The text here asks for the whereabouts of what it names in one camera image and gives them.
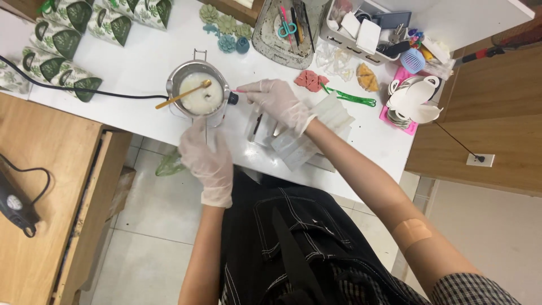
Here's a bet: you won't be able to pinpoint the person's left hand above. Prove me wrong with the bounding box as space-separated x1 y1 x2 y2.
178 118 235 208

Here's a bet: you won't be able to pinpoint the person's right hand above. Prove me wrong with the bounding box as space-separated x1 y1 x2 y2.
237 79 317 136

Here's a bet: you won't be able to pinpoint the metal melting pot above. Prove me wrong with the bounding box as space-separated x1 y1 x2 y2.
165 49 232 145

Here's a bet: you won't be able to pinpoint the white wax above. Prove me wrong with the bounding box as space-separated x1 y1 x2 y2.
179 72 224 116

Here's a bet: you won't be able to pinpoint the green plastic bag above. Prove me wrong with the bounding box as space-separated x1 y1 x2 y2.
155 148 187 178

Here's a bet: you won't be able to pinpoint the gold spoon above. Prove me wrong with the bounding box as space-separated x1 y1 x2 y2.
155 79 213 110

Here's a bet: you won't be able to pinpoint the cardboard box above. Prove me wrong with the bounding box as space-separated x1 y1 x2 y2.
108 165 137 222

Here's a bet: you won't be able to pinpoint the cluster of succulent-shaped candles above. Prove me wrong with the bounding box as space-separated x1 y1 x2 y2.
198 4 255 55

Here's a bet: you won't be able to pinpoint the metal tray with tools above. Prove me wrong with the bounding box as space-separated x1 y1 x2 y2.
252 0 327 70

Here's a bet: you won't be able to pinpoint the wooden box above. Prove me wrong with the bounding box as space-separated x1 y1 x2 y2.
196 0 266 27

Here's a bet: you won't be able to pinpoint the white silicone molds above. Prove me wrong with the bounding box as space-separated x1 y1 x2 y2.
247 92 356 173

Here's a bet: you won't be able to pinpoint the teal scissors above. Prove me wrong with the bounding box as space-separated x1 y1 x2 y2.
277 6 298 39

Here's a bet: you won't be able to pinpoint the black denim apron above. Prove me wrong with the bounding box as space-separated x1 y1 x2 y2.
220 169 429 305

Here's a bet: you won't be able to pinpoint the clear plastic molds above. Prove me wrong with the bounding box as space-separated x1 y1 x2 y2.
315 42 355 82

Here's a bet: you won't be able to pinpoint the wooden desk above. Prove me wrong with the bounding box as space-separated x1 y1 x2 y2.
0 92 133 305

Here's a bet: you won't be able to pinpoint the green ribbon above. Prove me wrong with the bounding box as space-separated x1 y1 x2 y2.
320 82 377 108

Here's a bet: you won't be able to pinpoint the row of leaf-print gift boxes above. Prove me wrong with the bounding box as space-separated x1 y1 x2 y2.
0 0 174 103

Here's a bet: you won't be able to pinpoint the white organizer basket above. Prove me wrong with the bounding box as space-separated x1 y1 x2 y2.
319 0 412 67

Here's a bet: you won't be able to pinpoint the black heat gun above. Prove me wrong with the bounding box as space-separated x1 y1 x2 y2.
0 154 52 239

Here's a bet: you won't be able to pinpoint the pink tray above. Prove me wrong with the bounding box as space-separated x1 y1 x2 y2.
379 66 424 136

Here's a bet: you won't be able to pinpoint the stack of white cups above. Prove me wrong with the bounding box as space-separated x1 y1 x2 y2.
386 75 444 129

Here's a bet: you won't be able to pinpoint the bunch of keys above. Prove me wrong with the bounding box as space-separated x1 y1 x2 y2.
388 23 406 44

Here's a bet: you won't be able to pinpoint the purple plastic basket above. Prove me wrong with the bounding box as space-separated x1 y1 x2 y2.
400 47 426 75

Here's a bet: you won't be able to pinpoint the beige adhesive bandage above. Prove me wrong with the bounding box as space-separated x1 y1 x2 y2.
391 218 433 251

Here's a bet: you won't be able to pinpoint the clear plastic bag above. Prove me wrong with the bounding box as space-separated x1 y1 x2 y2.
422 36 457 81

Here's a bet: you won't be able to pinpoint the wooden cabinet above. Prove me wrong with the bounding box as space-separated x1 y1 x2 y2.
404 16 542 198

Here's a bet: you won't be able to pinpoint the red black swatter racket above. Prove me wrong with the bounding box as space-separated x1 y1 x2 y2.
454 29 542 67

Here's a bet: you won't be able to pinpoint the checkered shirt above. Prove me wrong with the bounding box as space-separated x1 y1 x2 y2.
429 273 522 305

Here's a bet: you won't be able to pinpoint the black power cable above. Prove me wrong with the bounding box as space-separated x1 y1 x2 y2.
0 55 170 101

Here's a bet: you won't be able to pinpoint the thin black cord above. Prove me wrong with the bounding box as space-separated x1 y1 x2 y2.
434 121 486 163

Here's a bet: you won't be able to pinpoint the white wall socket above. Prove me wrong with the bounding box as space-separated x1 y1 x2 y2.
466 153 495 168

